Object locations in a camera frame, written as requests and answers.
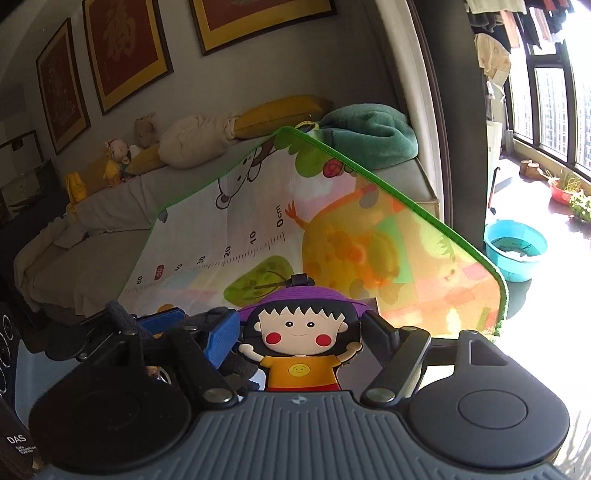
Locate small red framed picture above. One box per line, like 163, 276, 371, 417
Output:
36, 18, 92, 155

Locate brown clay pots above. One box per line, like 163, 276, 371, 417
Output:
519, 159, 546, 181

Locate black stick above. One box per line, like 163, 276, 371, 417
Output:
488, 166, 502, 216

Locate yellow doll with pink face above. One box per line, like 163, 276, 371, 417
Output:
104, 138, 132, 188

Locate dark grey plush toy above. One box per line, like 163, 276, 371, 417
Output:
110, 301, 262, 397

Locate long yellow pillow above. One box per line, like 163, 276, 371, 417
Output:
233, 95, 334, 139

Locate hanging dark clothes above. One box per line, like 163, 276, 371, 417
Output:
464, 0, 578, 54

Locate hanging beige garment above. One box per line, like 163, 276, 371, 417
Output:
475, 33, 512, 88

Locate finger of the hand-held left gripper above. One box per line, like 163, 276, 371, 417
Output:
44, 318, 134, 366
134, 310, 188, 343

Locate green fleece blanket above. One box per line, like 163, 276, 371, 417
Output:
318, 104, 419, 172

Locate yellow plush toy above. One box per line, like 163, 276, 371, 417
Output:
65, 172, 88, 204

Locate blue plastic basin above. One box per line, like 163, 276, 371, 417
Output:
484, 220, 548, 283

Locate large red framed picture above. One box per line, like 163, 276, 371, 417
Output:
188, 0, 338, 57

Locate black window frame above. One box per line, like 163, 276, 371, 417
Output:
508, 51, 591, 172

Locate grey sofa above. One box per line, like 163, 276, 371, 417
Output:
13, 152, 439, 320

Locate small yellow pillow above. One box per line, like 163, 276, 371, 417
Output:
126, 145, 163, 176

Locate red flower pot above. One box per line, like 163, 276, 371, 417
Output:
549, 178, 578, 206

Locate colourful printed play mat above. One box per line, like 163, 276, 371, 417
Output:
117, 126, 509, 343

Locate cream bolster pillow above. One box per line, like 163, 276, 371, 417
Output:
158, 115, 238, 168

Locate cartoon girl rubber figure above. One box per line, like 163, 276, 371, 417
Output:
236, 273, 371, 393

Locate green potted plants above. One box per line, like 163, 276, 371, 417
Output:
556, 167, 591, 223

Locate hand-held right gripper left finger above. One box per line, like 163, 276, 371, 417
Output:
108, 307, 243, 410

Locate dark cabinet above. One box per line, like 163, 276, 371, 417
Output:
0, 130, 70, 287

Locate red gold framed picture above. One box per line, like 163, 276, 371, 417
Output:
82, 0, 175, 116

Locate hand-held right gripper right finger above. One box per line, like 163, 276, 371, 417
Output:
360, 311, 507, 409

